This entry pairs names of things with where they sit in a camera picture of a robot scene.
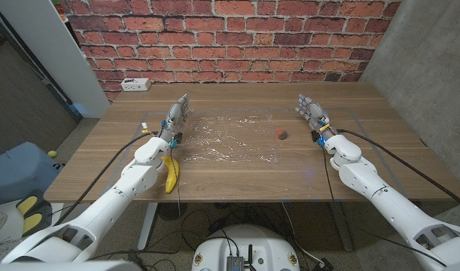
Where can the white power strip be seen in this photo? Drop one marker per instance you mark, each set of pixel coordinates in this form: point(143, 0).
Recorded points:
point(135, 84)

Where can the white robot chest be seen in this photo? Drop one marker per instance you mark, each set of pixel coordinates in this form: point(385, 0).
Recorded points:
point(64, 265)

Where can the black yellow foot pedal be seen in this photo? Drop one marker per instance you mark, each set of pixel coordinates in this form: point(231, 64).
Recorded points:
point(26, 205)

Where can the black round floor fan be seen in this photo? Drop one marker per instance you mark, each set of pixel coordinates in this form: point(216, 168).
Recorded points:
point(171, 211)

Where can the grey table leg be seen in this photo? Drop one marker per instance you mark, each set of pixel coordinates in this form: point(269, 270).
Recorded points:
point(342, 229)

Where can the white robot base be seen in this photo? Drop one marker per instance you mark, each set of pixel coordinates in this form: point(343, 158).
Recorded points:
point(267, 248)

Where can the white board panel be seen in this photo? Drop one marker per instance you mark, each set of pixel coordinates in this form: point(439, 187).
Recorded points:
point(45, 37)

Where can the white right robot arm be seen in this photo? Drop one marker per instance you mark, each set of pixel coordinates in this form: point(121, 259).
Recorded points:
point(384, 199)

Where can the yellow banana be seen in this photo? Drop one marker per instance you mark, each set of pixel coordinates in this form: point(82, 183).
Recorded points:
point(172, 177)

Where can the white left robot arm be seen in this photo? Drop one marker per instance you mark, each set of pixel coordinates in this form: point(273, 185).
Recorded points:
point(101, 214)

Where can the white table leg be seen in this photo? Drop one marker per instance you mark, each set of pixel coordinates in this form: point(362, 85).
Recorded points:
point(147, 229)

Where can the blue grey bin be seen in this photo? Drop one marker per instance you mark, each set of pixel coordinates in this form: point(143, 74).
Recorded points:
point(15, 169)

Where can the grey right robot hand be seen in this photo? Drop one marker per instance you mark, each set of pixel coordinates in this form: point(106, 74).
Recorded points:
point(315, 114)

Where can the yellow green tennis ball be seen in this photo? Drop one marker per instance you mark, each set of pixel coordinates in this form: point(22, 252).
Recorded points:
point(52, 154)

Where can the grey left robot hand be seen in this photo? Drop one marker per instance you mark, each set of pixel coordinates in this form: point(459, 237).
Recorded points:
point(173, 120)

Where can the clear plastic wrap sheet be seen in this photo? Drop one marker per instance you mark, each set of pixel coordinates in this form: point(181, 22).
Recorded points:
point(229, 139)

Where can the red brick print backdrop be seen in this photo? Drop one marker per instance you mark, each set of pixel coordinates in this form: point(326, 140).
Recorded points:
point(229, 37)

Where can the small red fruit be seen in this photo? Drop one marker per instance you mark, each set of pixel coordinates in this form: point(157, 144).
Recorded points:
point(282, 134)

